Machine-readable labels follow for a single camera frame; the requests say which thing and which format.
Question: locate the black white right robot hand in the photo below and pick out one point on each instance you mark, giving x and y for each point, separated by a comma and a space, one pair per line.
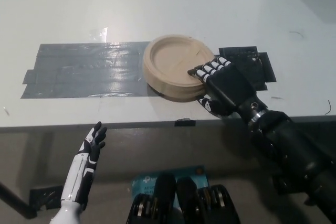
231, 87

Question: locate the beige paper plate stack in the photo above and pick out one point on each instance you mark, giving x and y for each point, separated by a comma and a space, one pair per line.
168, 69

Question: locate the black table leg bar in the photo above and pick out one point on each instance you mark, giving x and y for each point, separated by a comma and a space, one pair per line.
15, 203

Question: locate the grey duct tape patch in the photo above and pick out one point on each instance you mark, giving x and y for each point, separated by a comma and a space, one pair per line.
78, 74

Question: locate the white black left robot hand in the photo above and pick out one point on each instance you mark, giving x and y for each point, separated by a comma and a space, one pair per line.
80, 176

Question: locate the black tape patch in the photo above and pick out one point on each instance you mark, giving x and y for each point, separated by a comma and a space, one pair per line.
265, 64

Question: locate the teal router box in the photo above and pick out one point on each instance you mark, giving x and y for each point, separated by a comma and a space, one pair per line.
145, 180

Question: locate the clear tape piece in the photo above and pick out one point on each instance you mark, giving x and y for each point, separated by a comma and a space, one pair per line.
101, 33

